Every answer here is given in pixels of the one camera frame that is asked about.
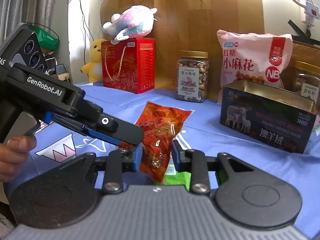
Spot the blue printed tablecloth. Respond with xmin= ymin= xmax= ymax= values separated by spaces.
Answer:
xmin=4 ymin=80 xmax=320 ymax=240

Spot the pink twisted dough snack bag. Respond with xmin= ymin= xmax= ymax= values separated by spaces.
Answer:
xmin=217 ymin=30 xmax=293 ymax=88

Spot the person's left hand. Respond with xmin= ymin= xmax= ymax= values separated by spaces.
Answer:
xmin=0 ymin=135 xmax=37 ymax=183

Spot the black tin storage box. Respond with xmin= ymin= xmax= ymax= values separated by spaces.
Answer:
xmin=220 ymin=81 xmax=317 ymax=153

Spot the green bag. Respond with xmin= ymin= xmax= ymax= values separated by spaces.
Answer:
xmin=28 ymin=24 xmax=60 ymax=52

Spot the phone mounted on gripper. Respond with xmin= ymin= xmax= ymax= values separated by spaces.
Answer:
xmin=1 ymin=23 xmax=48 ymax=73

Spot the yellow duck plush toy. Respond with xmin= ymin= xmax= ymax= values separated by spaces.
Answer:
xmin=80 ymin=38 xmax=106 ymax=83

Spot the clear nut jar gold lid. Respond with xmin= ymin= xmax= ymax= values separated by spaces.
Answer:
xmin=176 ymin=50 xmax=209 ymax=103

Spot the red spicy snack packet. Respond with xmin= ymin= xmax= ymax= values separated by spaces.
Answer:
xmin=136 ymin=102 xmax=193 ymax=182

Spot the dark green snack packet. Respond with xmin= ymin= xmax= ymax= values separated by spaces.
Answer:
xmin=154 ymin=163 xmax=191 ymax=191

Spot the white power strip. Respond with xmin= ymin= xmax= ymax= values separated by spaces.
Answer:
xmin=281 ymin=0 xmax=320 ymax=27

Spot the pink white plush toy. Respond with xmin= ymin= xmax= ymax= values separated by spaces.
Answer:
xmin=103 ymin=5 xmax=157 ymax=42

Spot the red gift box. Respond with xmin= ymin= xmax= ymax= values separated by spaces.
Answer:
xmin=101 ymin=38 xmax=155 ymax=94

